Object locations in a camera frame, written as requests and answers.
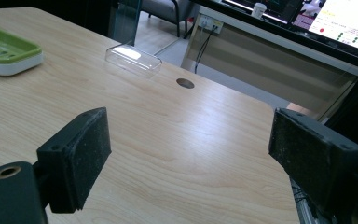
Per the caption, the glass panel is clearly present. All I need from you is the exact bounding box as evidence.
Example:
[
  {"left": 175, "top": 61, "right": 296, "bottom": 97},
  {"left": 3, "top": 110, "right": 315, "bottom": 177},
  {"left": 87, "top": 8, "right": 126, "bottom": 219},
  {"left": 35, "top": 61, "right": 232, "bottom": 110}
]
[{"left": 107, "top": 0, "right": 143, "bottom": 47}]

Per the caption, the black cable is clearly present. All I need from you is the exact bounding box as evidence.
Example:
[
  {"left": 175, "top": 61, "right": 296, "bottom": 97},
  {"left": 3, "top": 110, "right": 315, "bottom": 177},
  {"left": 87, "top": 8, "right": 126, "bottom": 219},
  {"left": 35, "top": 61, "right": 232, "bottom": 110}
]
[{"left": 193, "top": 25, "right": 218, "bottom": 75}]

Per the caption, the green and white soap dish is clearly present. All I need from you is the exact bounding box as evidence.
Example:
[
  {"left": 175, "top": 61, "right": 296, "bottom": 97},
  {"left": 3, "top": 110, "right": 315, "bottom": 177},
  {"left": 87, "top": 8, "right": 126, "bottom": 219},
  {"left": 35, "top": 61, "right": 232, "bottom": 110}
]
[{"left": 0, "top": 25, "right": 45, "bottom": 77}]

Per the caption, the white paper cup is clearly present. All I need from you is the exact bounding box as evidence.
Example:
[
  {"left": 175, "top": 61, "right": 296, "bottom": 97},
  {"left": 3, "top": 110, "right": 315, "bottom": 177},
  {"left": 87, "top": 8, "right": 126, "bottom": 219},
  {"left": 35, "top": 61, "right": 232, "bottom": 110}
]
[{"left": 251, "top": 2, "right": 268, "bottom": 19}]

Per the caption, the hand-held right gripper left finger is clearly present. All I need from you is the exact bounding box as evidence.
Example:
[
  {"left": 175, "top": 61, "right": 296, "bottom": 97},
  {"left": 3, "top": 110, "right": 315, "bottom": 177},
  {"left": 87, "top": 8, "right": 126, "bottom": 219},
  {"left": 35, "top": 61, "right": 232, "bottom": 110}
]
[{"left": 36, "top": 106, "right": 112, "bottom": 215}]

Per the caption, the grey chair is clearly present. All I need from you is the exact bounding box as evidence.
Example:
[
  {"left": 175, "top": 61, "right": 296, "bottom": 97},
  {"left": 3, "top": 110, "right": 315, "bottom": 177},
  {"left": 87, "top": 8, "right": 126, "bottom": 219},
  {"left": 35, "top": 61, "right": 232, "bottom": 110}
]
[{"left": 140, "top": 0, "right": 197, "bottom": 38}]

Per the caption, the clear plastic box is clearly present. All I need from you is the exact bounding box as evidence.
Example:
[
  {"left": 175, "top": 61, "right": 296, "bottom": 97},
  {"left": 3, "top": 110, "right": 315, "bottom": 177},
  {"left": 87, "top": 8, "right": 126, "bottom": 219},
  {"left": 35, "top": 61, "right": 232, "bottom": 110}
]
[{"left": 104, "top": 44, "right": 163, "bottom": 79}]

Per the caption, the computer monitor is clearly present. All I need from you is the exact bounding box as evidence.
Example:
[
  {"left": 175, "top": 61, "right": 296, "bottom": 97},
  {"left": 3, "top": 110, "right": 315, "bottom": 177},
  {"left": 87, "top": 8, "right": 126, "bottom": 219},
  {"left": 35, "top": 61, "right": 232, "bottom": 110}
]
[{"left": 220, "top": 0, "right": 358, "bottom": 53}]

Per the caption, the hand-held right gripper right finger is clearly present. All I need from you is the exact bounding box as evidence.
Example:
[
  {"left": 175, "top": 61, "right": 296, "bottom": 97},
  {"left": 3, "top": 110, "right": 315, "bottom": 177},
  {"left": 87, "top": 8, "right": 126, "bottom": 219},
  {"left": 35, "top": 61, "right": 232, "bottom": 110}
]
[{"left": 268, "top": 107, "right": 358, "bottom": 216}]

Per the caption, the beige desk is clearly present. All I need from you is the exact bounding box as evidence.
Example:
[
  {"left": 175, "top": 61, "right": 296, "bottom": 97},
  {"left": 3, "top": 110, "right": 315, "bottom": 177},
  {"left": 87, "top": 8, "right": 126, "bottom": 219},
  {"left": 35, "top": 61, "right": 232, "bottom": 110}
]
[{"left": 180, "top": 6, "right": 358, "bottom": 123}]

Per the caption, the white power strip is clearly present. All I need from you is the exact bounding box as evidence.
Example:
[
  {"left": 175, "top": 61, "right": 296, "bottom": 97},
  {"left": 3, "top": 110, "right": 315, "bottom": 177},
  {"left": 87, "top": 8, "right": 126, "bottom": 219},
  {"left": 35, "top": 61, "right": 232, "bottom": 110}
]
[{"left": 197, "top": 15, "right": 225, "bottom": 35}]

